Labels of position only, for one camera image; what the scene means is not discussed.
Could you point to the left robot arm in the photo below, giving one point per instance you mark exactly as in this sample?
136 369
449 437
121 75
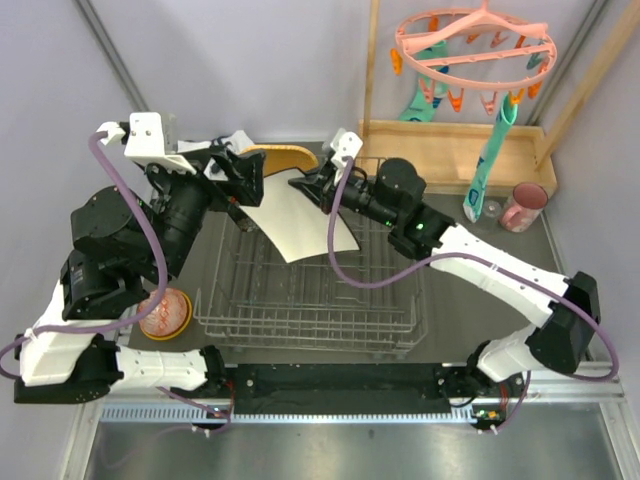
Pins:
125 252

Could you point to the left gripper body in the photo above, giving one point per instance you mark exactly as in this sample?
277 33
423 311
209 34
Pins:
184 206

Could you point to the yellow woven-pattern plate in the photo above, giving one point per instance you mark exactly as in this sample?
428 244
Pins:
284 157

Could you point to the black floral square plate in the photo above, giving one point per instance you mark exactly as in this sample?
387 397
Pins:
243 221

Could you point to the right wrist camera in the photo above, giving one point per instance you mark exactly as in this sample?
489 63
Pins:
345 144

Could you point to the pink round clothes hanger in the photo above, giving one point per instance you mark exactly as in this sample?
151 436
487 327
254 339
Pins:
455 51

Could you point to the pink ceramic mug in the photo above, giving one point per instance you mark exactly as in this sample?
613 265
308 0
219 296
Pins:
526 202

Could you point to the wooden tray frame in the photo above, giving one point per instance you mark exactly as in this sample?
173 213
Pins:
445 153

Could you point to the teal patterned sock front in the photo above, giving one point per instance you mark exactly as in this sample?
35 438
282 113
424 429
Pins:
474 198

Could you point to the grey wire dish rack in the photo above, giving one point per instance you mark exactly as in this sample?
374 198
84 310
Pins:
250 297

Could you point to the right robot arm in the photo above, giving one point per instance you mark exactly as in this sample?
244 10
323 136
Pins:
562 312

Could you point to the red patterned bowl yellow rim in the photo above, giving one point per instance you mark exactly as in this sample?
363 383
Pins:
169 318

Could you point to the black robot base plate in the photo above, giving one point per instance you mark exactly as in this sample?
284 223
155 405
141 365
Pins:
341 389

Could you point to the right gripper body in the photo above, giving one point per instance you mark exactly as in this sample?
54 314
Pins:
358 196

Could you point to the white printed cloth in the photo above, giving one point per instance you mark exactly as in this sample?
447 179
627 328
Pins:
236 142

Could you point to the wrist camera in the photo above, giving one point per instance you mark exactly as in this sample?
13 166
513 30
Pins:
345 144
149 138

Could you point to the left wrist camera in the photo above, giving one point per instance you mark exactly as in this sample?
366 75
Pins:
149 138

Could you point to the clear glass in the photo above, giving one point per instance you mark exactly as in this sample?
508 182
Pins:
491 209

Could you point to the white square plate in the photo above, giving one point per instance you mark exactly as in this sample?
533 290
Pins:
293 223

